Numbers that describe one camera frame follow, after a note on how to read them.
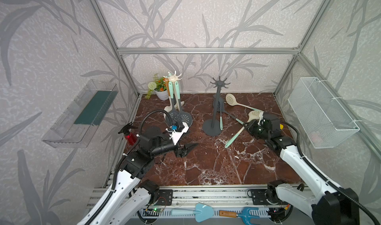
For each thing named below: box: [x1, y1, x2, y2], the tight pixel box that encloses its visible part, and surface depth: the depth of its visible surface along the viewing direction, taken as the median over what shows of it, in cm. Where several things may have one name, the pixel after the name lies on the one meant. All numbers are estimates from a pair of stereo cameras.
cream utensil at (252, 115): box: [224, 110, 264, 149], surface depth 81 cm
